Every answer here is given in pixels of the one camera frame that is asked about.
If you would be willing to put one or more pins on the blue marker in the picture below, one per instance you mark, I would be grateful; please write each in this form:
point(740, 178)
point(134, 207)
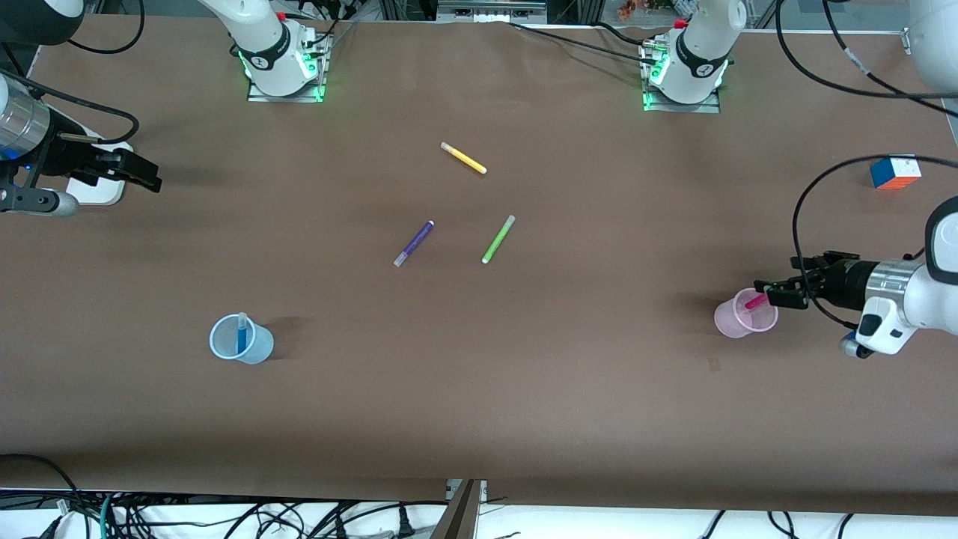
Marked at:
point(242, 337)

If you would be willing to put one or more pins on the translucent blue cup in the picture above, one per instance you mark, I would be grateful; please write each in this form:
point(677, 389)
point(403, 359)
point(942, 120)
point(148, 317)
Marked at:
point(258, 350)

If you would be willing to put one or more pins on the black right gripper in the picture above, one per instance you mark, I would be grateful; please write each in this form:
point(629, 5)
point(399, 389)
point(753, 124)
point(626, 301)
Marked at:
point(66, 155)

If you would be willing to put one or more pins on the colourful puzzle cube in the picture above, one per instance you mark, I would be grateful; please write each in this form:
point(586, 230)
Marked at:
point(894, 172)

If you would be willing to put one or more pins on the yellow marker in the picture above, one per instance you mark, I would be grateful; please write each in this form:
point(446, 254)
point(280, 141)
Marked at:
point(464, 158)

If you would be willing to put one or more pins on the translucent pink cup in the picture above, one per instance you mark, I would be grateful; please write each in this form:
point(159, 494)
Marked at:
point(730, 322)

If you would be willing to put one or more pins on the brown table cover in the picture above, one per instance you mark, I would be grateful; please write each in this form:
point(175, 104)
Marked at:
point(479, 412)

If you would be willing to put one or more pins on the green marker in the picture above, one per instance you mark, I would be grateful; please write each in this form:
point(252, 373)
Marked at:
point(498, 239)

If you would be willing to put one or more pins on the purple marker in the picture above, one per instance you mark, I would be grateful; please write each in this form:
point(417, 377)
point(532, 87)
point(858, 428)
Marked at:
point(414, 243)

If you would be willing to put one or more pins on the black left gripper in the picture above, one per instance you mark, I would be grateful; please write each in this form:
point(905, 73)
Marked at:
point(844, 284)

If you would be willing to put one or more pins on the white rectangular block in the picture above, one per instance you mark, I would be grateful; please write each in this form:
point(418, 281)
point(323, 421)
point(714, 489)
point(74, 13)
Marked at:
point(97, 198)

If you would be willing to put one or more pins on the dark table leg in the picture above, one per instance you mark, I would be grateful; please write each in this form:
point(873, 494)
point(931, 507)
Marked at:
point(460, 516)

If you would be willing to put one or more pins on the grey metal rail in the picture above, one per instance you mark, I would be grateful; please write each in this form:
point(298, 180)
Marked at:
point(490, 9)

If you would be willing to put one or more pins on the pink marker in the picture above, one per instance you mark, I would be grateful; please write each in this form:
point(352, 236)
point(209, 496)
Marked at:
point(754, 303)

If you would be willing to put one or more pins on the black power plug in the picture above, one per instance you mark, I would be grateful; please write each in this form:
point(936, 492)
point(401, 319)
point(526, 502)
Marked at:
point(406, 528)

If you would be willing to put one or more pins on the orange toy figure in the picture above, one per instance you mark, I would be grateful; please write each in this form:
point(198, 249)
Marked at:
point(635, 7)

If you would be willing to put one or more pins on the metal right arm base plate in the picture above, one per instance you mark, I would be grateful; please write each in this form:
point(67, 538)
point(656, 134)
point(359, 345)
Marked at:
point(258, 96)

